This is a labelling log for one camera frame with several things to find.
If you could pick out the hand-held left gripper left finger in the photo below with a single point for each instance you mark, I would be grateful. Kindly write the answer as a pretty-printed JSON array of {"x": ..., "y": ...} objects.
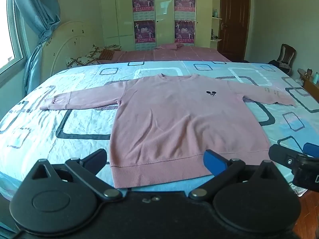
[{"x": 97, "y": 157}]

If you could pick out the white patterned pillow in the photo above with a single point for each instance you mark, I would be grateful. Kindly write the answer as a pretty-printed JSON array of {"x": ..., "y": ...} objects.
[{"x": 82, "y": 58}]

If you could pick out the light blue patterned bedsheet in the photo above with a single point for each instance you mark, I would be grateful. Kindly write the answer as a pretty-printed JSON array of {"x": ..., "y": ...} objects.
[{"x": 74, "y": 119}]

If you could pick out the blue curtain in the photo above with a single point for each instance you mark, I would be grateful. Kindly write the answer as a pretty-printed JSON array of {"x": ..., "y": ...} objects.
[{"x": 43, "y": 17}]

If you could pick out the brown wooden door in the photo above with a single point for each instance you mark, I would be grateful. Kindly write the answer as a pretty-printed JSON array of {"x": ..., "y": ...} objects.
[{"x": 233, "y": 22}]

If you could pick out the white arched headboard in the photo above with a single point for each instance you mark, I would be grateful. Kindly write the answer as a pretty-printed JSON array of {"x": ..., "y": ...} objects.
[{"x": 67, "y": 44}]

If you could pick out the cream wardrobe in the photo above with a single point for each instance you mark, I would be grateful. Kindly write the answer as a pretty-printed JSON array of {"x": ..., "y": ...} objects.
[{"x": 164, "y": 10}]

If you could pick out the wooden side table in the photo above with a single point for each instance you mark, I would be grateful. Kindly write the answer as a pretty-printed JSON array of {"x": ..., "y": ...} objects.
[{"x": 309, "y": 84}]

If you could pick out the pink sweatshirt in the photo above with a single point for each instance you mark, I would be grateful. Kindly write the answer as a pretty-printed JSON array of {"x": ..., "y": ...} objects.
[{"x": 174, "y": 124}]

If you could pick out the window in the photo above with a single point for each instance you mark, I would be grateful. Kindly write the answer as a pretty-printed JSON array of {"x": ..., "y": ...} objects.
[{"x": 7, "y": 29}]

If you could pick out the pink checked bed cover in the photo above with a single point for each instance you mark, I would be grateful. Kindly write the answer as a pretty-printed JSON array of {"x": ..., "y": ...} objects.
[{"x": 189, "y": 54}]

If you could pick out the folded pink cloth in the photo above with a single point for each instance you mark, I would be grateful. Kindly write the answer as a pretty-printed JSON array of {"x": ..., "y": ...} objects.
[{"x": 176, "y": 46}]

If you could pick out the brown striped pillow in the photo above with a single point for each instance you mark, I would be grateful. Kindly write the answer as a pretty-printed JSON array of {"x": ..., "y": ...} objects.
[{"x": 107, "y": 54}]

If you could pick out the wooden chair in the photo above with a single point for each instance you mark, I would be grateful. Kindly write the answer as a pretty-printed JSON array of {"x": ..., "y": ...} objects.
[{"x": 287, "y": 52}]

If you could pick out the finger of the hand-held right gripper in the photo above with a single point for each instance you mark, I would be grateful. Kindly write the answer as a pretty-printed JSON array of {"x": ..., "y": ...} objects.
[
  {"x": 312, "y": 149},
  {"x": 284, "y": 155}
]

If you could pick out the small blue bottle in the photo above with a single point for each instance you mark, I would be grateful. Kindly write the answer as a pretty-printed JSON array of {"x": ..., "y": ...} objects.
[{"x": 215, "y": 13}]

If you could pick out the wall poster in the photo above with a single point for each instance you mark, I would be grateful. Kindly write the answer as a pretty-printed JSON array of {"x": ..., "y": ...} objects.
[
  {"x": 184, "y": 3},
  {"x": 144, "y": 34},
  {"x": 142, "y": 3},
  {"x": 184, "y": 32}
]

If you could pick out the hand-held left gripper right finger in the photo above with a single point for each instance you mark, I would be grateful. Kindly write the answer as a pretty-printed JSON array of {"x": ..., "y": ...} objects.
[{"x": 213, "y": 159}]

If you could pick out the dark cloth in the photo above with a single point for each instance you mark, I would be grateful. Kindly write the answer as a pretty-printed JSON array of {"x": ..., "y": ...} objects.
[{"x": 276, "y": 64}]

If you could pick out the green bottle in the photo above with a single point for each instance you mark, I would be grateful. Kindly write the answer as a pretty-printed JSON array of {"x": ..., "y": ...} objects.
[{"x": 316, "y": 78}]

